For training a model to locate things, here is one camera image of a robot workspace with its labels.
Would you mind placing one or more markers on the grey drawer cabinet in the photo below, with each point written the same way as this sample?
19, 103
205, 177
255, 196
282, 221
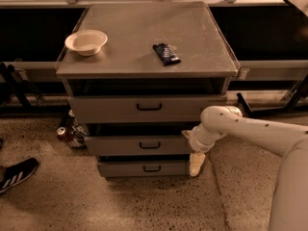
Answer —
127, 65

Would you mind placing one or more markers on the white bowl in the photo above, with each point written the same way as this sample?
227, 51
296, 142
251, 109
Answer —
86, 42

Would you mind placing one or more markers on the black stand left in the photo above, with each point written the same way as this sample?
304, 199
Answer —
14, 86

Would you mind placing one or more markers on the grey drawer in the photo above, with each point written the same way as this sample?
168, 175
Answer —
137, 145
143, 168
156, 108

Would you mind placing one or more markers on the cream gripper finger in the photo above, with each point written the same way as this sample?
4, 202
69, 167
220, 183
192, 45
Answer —
196, 161

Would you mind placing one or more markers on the black white sneaker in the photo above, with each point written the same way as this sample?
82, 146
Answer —
16, 174

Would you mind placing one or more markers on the grey top drawer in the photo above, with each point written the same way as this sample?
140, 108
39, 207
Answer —
156, 108

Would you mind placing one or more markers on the dark blue snack packet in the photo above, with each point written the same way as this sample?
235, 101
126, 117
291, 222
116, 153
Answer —
166, 54

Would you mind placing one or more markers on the red soda can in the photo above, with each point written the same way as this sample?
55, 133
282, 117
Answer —
63, 134

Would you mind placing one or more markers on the grey bottom drawer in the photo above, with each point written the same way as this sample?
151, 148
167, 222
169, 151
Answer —
143, 168

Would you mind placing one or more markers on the black table leg right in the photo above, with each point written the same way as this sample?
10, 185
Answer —
300, 91

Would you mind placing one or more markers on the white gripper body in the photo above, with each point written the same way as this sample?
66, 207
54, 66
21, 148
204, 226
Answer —
194, 141

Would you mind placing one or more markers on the dark bottle on floor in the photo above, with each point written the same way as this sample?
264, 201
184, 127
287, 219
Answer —
70, 120

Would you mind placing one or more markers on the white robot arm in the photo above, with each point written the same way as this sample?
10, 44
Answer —
289, 206

